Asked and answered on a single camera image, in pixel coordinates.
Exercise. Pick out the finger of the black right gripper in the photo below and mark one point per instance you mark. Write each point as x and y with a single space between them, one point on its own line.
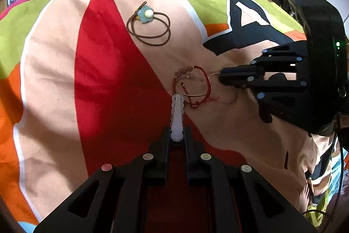
241 72
237 81

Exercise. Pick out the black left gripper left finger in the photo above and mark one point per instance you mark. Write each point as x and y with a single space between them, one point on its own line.
160 150

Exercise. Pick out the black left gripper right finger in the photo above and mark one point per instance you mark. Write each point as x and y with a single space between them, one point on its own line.
192 163

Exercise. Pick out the person's right hand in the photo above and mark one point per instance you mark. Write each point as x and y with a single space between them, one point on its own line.
303 199

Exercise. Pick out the colourful cartoon bed cover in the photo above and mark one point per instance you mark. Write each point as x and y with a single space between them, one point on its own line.
78 91

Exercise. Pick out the brown cord flower pendant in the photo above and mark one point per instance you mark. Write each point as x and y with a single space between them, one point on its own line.
146 15

